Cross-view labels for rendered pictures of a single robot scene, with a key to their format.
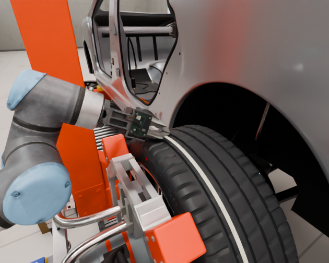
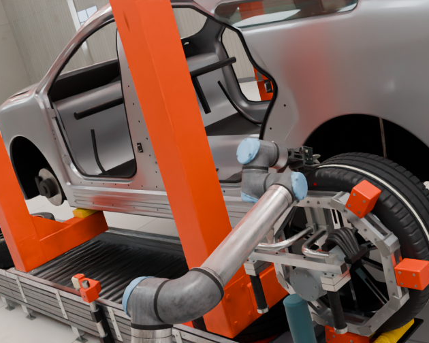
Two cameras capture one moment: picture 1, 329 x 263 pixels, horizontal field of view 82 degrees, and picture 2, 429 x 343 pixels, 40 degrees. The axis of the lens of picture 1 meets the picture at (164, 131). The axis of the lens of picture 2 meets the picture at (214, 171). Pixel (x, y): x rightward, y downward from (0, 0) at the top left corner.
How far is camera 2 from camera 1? 172 cm
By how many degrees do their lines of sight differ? 18
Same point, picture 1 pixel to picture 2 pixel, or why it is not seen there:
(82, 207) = (231, 313)
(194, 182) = (358, 174)
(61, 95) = (269, 146)
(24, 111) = (257, 160)
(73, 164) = not seen: hidden behind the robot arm
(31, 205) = (300, 187)
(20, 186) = (296, 176)
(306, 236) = not seen: outside the picture
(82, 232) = not seen: outside the picture
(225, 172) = (372, 166)
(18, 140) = (259, 176)
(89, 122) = (283, 160)
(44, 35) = (185, 124)
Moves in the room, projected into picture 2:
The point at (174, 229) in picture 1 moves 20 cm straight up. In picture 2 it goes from (361, 186) to (350, 128)
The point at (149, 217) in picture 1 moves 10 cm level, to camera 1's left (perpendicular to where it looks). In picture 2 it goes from (343, 199) to (316, 208)
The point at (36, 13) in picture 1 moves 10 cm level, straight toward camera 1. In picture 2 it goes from (180, 109) to (197, 107)
